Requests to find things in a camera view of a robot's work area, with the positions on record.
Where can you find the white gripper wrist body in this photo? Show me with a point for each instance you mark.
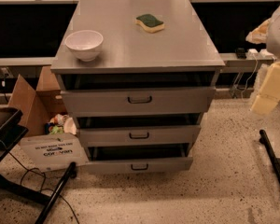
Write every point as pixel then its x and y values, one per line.
pixel 279 34

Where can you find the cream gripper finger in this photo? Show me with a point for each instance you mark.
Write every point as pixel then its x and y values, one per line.
pixel 259 34

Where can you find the grey drawer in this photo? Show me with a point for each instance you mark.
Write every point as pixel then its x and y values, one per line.
pixel 137 101
pixel 139 166
pixel 158 135

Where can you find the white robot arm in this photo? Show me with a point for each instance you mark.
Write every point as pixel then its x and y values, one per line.
pixel 273 36

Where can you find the grey top drawer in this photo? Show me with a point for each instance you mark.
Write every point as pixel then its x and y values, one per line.
pixel 137 101

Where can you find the grey drawer cabinet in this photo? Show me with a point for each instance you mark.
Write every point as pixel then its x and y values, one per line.
pixel 180 55

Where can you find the grey bottom drawer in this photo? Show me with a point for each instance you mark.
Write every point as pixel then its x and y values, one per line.
pixel 139 166

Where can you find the open cardboard box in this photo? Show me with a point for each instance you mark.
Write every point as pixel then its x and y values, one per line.
pixel 48 152

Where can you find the white power strip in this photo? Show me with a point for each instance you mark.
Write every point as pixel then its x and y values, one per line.
pixel 262 54

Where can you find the black adapter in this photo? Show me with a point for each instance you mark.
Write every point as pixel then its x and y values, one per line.
pixel 240 53

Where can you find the black stand leg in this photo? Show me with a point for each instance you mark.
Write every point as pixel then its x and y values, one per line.
pixel 264 139

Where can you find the green yellow sponge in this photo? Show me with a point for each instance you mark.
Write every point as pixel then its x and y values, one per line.
pixel 149 23

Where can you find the white bowl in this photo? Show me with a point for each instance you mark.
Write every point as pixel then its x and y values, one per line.
pixel 85 45

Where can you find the colourful items in box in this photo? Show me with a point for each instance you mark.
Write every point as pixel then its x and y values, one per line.
pixel 60 124

